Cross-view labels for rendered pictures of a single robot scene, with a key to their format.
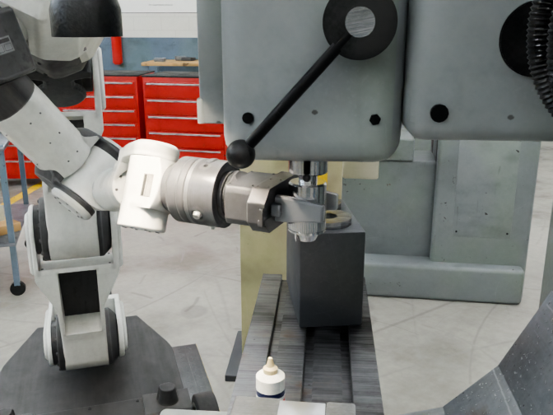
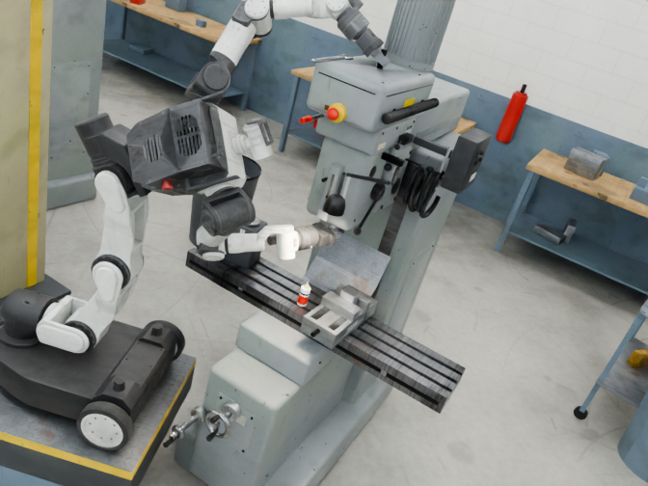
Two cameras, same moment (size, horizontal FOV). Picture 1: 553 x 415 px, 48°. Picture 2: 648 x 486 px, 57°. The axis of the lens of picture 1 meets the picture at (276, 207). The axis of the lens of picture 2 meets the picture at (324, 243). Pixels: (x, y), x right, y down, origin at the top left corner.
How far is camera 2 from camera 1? 2.11 m
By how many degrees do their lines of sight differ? 67
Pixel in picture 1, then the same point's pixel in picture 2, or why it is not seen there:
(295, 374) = (278, 285)
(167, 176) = (300, 237)
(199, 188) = (313, 238)
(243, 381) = (272, 296)
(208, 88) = not seen: hidden behind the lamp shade
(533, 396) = (342, 261)
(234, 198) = (323, 238)
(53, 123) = not seen: hidden behind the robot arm
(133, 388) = (116, 340)
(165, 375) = (117, 326)
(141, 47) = not seen: outside the picture
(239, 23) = (360, 198)
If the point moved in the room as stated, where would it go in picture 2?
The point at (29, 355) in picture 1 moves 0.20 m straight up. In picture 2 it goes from (21, 362) to (22, 320)
